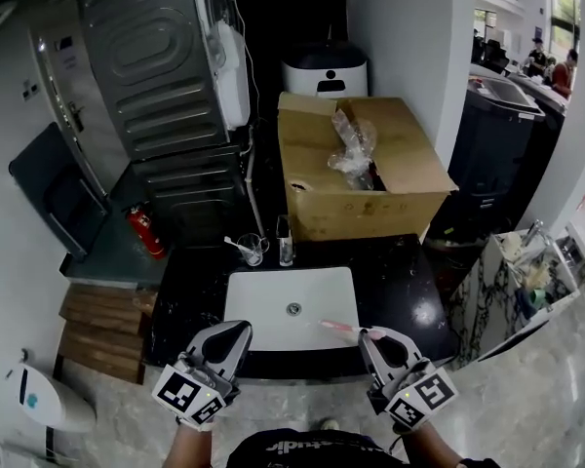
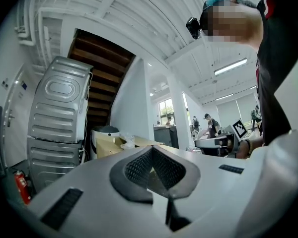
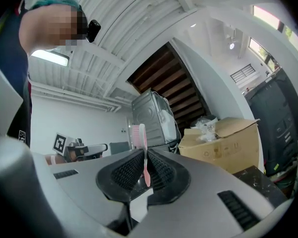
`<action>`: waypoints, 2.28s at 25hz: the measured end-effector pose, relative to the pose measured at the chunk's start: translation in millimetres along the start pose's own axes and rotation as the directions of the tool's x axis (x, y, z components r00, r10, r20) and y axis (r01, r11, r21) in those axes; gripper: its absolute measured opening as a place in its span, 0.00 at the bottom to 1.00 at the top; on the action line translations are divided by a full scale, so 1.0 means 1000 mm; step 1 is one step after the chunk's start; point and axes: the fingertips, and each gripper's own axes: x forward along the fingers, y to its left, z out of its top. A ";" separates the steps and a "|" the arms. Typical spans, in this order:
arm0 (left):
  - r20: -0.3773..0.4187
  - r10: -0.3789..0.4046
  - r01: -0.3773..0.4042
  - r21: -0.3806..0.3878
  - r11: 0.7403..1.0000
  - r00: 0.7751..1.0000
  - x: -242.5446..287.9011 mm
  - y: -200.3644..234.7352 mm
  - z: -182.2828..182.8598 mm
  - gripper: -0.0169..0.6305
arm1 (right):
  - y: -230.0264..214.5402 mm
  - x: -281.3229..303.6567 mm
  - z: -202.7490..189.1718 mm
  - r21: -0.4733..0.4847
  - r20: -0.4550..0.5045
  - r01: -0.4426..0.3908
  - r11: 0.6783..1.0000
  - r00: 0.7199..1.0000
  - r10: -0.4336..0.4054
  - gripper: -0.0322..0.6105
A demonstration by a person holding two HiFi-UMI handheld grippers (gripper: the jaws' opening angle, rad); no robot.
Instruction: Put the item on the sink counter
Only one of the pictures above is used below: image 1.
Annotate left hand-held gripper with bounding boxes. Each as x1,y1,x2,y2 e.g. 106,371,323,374
151,319,254,431

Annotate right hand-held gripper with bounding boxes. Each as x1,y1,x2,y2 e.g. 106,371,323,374
358,328,460,434

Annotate pink toothbrush item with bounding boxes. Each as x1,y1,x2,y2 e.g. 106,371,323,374
318,318,387,341

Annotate person's right forearm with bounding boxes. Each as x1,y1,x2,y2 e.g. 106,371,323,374
403,415,465,468

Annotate person's left forearm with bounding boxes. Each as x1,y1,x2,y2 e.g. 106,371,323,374
164,420,216,468

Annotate white sink basin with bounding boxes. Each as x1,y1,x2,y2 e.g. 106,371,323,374
223,266,362,353

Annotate black marble sink counter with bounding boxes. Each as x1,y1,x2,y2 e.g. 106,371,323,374
142,233,458,385

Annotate white marble sink cabinet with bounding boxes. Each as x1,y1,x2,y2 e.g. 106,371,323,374
447,230,582,366

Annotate clear glass cup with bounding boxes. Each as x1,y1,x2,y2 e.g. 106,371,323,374
236,232,271,267

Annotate white toothbrush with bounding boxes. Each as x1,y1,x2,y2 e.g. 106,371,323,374
223,235,255,258

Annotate stack of wooden planks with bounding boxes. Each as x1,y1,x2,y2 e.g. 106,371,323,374
57,282,158,385

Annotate person's black shirt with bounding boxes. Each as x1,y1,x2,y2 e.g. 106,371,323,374
225,425,411,468

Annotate red fire extinguisher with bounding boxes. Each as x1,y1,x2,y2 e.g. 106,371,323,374
125,203,169,262

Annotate brown cardboard box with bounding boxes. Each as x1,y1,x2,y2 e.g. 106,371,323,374
277,91,460,243

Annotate white floor device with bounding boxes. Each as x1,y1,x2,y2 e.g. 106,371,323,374
3,347,99,434

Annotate chrome cabinet faucet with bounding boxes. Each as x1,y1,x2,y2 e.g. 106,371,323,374
523,218,548,249

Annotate clear plastic wrap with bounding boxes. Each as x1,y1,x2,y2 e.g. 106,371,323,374
327,106,380,190

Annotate large black wheeled bin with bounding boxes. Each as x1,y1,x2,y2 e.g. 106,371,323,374
438,75,548,246

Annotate dark grey plastic bin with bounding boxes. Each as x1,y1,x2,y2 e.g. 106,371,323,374
8,121,112,263

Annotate large grey metal appliance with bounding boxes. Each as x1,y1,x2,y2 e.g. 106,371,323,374
76,0,251,161

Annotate white and black appliance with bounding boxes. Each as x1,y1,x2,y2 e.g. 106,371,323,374
279,40,372,99

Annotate silver metal door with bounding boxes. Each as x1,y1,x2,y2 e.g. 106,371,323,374
27,15,129,200

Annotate white drain hose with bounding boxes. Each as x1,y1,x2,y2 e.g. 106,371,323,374
245,124,267,241

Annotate white plastic wall unit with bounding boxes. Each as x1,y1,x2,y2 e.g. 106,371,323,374
208,19,253,132

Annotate door handle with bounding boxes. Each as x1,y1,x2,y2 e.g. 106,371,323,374
66,101,87,134

